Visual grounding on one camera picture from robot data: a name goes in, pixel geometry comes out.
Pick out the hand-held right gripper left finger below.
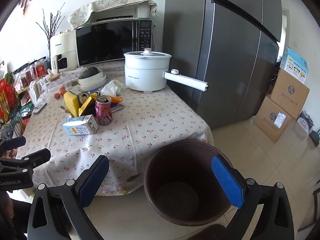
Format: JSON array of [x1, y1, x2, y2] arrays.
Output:
[[27, 155, 110, 240]]

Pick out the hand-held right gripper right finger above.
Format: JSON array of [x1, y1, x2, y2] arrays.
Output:
[[211, 155, 295, 240]]

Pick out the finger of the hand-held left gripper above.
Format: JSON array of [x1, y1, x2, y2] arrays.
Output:
[[0, 136, 27, 155], [15, 148, 51, 174]]

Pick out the brown round waste bin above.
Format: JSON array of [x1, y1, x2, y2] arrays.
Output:
[[143, 140, 234, 227]]

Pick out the blue and white milk carton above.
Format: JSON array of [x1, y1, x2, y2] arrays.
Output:
[[62, 114, 99, 136]]

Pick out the yellow snack packet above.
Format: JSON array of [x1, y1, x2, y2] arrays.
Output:
[[63, 91, 82, 117]]

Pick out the red drink can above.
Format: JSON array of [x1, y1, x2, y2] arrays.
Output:
[[95, 95, 113, 126]]

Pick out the yellow and black wrapper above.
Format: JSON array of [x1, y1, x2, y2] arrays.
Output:
[[79, 92, 100, 117]]

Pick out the tin can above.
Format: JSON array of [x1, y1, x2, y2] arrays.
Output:
[[78, 92, 91, 104]]

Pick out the white flat device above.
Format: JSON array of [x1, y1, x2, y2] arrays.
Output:
[[32, 102, 47, 114]]

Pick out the red packets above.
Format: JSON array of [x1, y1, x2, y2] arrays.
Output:
[[0, 79, 18, 120]]

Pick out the glass jug with wooden lid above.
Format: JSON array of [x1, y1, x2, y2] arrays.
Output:
[[41, 74, 69, 98]]

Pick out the cardboard box with white label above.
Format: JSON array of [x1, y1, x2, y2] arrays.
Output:
[[253, 95, 293, 143]]

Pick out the red label jar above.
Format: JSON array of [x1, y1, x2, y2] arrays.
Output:
[[34, 60, 48, 78]]

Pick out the floral cherry print tablecloth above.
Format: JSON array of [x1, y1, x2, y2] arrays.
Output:
[[15, 60, 214, 197]]

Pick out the crumpled white plastic bag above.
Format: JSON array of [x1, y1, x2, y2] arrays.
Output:
[[100, 79, 123, 96]]

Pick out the dark green squash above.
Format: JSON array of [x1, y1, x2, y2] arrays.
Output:
[[79, 67, 99, 80]]

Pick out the cream countertop appliance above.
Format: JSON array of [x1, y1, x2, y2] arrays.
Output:
[[49, 30, 79, 72]]

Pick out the dried branches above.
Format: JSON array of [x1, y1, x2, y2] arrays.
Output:
[[36, 11, 66, 53]]

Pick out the grey refrigerator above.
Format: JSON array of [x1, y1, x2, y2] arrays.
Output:
[[162, 0, 283, 129]]

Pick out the black microwave oven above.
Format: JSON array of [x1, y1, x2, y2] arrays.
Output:
[[75, 19, 153, 68]]

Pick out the blue and white box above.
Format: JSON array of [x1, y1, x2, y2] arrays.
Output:
[[279, 46, 309, 84]]

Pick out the white pot lid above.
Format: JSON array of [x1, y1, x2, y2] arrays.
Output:
[[124, 49, 172, 58]]

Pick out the floral cloth cover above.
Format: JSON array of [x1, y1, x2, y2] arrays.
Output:
[[68, 0, 158, 30]]

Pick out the white appliance under cloth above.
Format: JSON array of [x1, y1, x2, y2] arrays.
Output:
[[91, 6, 150, 23]]

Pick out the black wire rack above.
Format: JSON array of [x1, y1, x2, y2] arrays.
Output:
[[0, 105, 32, 142]]

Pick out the white electric pot with handle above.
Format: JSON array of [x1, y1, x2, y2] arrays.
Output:
[[124, 49, 209, 93]]

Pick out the red wall ornament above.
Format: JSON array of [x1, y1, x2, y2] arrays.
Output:
[[21, 0, 33, 15]]

